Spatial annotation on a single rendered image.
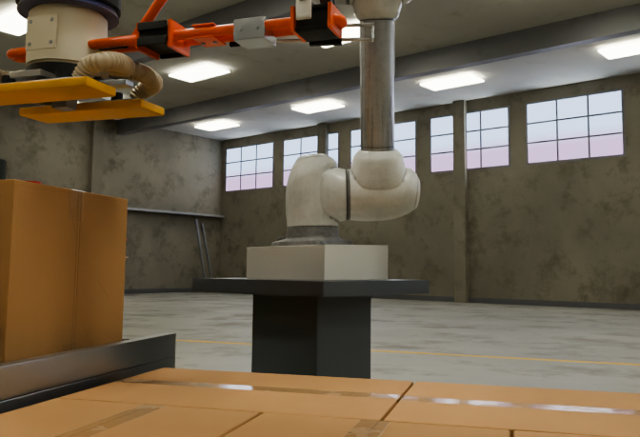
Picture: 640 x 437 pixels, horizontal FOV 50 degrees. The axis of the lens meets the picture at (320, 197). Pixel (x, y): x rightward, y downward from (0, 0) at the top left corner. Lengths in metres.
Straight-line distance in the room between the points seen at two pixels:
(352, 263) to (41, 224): 0.86
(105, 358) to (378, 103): 1.01
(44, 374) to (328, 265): 0.80
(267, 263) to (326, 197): 0.25
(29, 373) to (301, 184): 0.96
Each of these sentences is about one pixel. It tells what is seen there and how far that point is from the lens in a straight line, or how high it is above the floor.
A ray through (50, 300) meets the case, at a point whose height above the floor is 0.71.
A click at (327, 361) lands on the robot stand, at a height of 0.53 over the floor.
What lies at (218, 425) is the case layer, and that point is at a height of 0.54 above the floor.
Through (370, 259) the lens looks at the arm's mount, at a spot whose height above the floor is 0.81.
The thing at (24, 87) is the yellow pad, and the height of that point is 1.14.
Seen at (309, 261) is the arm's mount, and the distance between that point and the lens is 1.88.
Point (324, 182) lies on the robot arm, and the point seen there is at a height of 1.03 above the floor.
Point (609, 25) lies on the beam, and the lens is 11.84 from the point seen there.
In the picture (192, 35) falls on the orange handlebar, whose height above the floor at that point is 1.26.
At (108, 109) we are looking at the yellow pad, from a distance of 1.64.
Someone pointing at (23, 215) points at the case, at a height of 0.88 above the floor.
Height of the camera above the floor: 0.78
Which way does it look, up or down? 6 degrees up
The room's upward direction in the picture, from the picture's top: 1 degrees clockwise
